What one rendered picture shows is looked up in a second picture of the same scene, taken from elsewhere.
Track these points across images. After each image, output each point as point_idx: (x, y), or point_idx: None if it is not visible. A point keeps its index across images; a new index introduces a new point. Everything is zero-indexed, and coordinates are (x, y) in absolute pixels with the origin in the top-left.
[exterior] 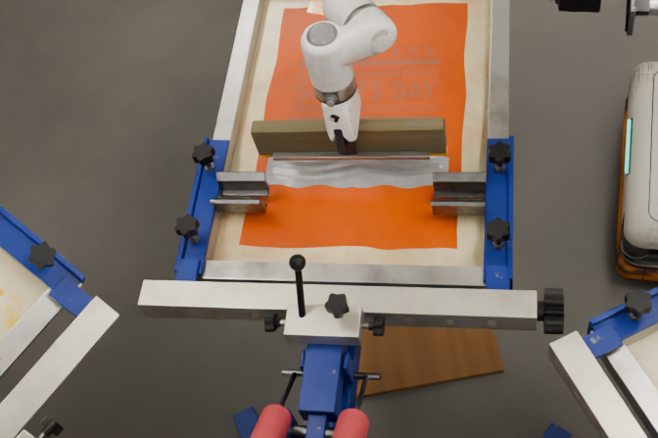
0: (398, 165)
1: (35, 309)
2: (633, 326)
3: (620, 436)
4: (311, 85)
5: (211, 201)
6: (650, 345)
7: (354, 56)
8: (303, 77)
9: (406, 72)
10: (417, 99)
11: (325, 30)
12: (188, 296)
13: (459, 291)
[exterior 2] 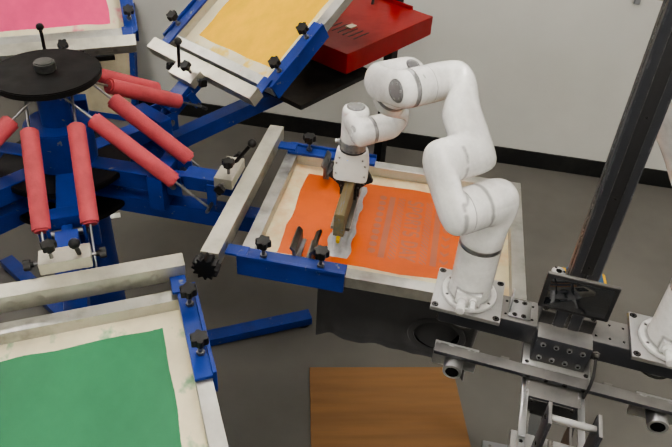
0: (345, 235)
1: (260, 76)
2: (183, 302)
3: (113, 268)
4: (420, 208)
5: (327, 150)
6: (175, 323)
7: (346, 126)
8: (427, 205)
9: (424, 249)
10: (399, 251)
11: (358, 107)
12: (268, 138)
13: (230, 224)
